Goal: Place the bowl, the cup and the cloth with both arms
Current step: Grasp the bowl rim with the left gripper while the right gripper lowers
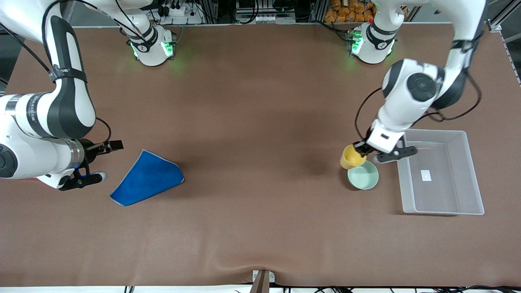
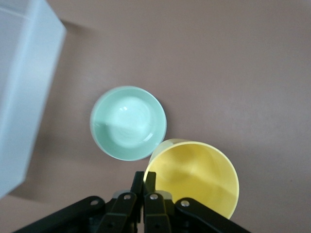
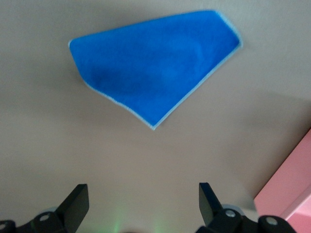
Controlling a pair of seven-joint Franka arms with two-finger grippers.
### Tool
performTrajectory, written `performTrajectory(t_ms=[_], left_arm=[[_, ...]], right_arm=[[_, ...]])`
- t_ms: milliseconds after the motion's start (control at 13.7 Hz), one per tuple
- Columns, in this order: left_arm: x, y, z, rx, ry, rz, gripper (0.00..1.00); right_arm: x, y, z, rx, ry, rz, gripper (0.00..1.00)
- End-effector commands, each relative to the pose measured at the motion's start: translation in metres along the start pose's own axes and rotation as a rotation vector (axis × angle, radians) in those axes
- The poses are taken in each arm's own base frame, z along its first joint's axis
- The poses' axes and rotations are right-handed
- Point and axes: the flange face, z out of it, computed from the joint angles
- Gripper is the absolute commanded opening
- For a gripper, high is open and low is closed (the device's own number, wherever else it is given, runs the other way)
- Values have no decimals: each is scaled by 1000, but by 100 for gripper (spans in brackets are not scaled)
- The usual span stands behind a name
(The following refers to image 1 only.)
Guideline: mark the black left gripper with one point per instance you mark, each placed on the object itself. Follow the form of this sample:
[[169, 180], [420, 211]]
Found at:
[[362, 148]]

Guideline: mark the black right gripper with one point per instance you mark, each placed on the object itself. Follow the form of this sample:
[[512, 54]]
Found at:
[[88, 149]]

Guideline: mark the yellow cup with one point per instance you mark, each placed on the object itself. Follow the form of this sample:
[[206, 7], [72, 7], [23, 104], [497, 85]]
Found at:
[[350, 159]]

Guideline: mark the mint green bowl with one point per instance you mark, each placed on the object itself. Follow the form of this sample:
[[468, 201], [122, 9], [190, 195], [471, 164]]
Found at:
[[363, 177]]

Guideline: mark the blue cloth with grey hem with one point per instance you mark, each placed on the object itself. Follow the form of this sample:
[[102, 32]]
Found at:
[[146, 179]]

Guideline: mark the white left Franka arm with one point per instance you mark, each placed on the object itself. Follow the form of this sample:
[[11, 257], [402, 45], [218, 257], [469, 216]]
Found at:
[[397, 114]]

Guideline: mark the small white label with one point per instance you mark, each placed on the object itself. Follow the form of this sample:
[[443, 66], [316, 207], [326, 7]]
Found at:
[[425, 175]]

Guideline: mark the clear plastic bin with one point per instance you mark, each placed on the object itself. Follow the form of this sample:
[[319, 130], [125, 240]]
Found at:
[[447, 191]]

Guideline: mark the brown table mat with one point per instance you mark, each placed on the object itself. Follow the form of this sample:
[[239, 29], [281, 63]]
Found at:
[[260, 122]]

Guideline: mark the pile of orange objects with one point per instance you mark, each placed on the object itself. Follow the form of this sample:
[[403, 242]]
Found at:
[[346, 14]]

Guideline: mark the white power strip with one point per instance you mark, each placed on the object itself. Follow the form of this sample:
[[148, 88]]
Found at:
[[183, 16]]

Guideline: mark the metal bracket plate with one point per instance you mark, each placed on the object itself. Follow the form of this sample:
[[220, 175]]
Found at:
[[255, 276]]

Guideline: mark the brown camera post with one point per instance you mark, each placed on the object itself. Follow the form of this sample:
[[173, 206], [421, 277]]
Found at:
[[260, 285]]

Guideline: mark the aluminium frame profile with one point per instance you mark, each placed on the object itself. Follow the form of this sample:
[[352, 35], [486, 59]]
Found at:
[[494, 25]]

